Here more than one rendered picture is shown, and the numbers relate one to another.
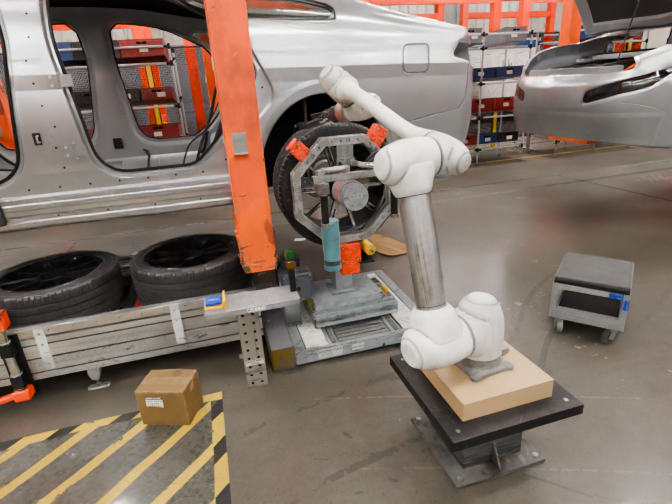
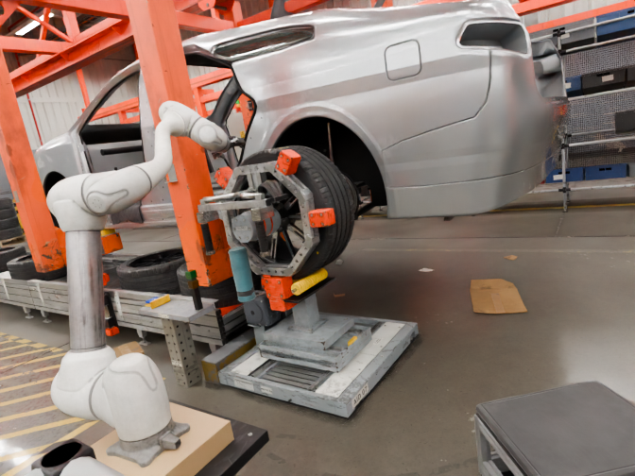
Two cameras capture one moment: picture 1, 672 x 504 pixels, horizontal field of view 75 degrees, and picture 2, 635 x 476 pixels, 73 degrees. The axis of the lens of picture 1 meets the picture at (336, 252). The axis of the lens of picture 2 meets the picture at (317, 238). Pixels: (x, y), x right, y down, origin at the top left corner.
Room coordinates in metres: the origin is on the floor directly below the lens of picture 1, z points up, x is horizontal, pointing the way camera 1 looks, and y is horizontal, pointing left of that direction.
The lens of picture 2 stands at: (1.09, -1.79, 1.16)
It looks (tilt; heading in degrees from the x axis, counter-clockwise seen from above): 12 degrees down; 51
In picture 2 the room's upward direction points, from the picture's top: 9 degrees counter-clockwise
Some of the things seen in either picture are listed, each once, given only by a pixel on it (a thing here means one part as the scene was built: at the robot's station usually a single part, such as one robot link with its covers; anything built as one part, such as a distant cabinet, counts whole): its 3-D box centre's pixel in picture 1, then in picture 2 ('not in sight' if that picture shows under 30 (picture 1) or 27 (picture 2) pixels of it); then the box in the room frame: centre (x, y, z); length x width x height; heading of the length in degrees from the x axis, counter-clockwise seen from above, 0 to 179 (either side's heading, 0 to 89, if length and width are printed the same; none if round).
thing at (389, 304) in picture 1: (347, 300); (315, 341); (2.37, -0.05, 0.13); 0.50 x 0.36 x 0.10; 105
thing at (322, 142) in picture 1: (345, 190); (266, 220); (2.20, -0.07, 0.85); 0.54 x 0.07 x 0.54; 105
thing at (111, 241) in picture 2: not in sight; (86, 238); (1.90, 2.35, 0.69); 0.52 x 0.17 x 0.35; 15
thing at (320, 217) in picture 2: not in sight; (321, 217); (2.29, -0.37, 0.85); 0.09 x 0.08 x 0.07; 105
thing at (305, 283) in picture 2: (363, 243); (310, 280); (2.33, -0.16, 0.51); 0.29 x 0.06 x 0.06; 15
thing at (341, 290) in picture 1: (341, 272); (304, 308); (2.37, -0.02, 0.32); 0.40 x 0.30 x 0.28; 105
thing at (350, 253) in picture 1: (346, 254); (284, 289); (2.24, -0.06, 0.48); 0.16 x 0.12 x 0.17; 15
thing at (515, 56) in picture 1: (497, 96); not in sight; (8.01, -2.96, 0.98); 1.50 x 0.50 x 1.95; 105
